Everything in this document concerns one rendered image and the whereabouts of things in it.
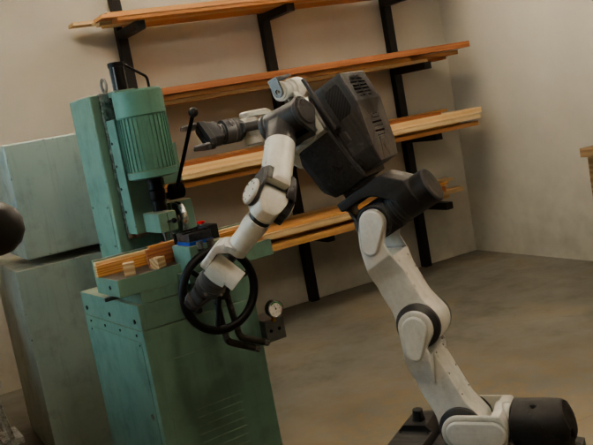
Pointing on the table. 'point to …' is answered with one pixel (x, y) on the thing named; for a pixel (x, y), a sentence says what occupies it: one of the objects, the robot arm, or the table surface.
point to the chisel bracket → (154, 220)
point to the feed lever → (182, 162)
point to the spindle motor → (144, 133)
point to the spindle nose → (157, 194)
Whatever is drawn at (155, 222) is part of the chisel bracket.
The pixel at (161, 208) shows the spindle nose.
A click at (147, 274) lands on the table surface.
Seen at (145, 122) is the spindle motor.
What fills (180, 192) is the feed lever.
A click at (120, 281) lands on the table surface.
